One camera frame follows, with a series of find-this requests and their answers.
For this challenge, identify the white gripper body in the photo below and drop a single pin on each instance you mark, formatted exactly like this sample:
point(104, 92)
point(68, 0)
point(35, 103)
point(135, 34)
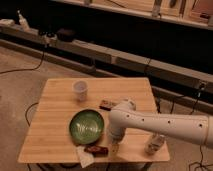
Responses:
point(114, 146)

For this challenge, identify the green ceramic bowl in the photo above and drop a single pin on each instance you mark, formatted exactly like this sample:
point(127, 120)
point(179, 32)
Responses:
point(86, 126)

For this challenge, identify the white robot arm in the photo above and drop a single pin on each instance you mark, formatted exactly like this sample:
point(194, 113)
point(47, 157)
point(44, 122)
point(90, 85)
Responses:
point(193, 129)

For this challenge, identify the white crumpled napkin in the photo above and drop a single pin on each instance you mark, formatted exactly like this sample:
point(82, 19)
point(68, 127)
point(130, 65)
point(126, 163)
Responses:
point(85, 158)

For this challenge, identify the white plastic bottle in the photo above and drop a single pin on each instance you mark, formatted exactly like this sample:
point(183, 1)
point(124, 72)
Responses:
point(154, 143)

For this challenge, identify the small brown box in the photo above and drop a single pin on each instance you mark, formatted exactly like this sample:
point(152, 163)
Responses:
point(107, 105)

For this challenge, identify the wooden table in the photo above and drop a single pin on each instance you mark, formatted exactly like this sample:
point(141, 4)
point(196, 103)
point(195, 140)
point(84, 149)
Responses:
point(48, 139)

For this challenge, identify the translucent plastic cup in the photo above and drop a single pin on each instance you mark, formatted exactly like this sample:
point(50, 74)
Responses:
point(80, 90)

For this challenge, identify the black round object on ledge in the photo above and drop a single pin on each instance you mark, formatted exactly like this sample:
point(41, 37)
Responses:
point(65, 35)

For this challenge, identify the white spray bottle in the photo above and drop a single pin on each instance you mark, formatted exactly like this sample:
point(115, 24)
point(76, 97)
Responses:
point(23, 22)

